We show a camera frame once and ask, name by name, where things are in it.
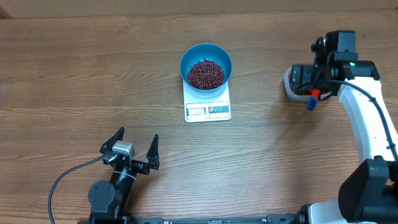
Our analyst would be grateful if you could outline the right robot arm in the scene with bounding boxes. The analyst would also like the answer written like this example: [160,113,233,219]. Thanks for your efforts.
[284,30,397,223]

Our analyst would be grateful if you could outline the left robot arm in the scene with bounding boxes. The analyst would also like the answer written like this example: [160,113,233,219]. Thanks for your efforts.
[88,128,160,223]

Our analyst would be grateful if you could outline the orange scoop with blue handle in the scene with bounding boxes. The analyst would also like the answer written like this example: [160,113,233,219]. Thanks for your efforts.
[307,89,321,111]

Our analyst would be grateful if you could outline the red beans in bowl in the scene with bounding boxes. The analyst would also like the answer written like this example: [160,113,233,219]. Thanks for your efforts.
[187,58,225,90]

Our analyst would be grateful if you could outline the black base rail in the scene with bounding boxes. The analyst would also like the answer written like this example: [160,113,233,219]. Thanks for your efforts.
[130,212,309,224]

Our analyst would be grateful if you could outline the clear plastic container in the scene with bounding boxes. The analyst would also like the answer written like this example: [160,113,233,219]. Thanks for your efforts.
[283,64,332,102]

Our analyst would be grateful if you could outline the white digital kitchen scale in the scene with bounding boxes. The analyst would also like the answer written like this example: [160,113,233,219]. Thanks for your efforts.
[183,82,231,123]

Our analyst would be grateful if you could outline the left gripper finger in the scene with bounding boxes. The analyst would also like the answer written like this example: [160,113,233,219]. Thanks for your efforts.
[99,127,124,154]
[146,134,160,170]

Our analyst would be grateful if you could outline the blue metal bowl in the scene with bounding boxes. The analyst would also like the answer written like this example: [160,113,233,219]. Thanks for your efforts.
[179,44,233,90]

